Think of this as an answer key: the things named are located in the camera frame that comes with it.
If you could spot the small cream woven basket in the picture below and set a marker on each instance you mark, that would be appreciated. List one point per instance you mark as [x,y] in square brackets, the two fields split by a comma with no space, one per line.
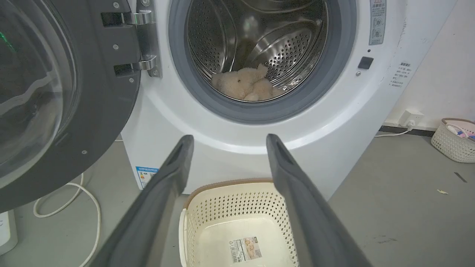
[453,141]

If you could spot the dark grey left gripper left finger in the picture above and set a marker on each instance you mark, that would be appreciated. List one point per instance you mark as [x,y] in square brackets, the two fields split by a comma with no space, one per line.
[148,218]

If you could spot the white front-load washing machine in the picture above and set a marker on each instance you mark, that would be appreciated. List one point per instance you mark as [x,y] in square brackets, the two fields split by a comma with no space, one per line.
[334,122]

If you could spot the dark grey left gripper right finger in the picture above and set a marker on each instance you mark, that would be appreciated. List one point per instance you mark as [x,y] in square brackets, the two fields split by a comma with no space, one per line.
[311,215]

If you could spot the beige plush teddy bear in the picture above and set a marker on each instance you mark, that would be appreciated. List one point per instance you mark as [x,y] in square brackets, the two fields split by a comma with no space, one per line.
[245,85]

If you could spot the grey warning label sticker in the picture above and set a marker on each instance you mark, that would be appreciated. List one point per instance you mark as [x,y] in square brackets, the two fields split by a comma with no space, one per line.
[377,21]

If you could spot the cream perforated laundry basket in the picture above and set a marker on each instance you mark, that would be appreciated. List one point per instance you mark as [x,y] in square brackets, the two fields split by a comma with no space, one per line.
[237,226]

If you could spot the chrome door hinge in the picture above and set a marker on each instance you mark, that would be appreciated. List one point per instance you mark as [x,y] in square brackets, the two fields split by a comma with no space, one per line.
[145,37]

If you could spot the blue energy label sticker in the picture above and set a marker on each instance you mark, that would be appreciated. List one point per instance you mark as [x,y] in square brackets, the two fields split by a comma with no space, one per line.
[145,175]

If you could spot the white box device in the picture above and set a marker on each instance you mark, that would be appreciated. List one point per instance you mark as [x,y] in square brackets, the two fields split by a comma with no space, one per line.
[6,233]

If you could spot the dark grey washing machine door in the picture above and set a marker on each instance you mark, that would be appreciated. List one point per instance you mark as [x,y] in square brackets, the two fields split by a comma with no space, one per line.
[55,96]

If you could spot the white wall socket adapter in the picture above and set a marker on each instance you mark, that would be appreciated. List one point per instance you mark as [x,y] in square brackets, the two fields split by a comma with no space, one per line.
[410,118]

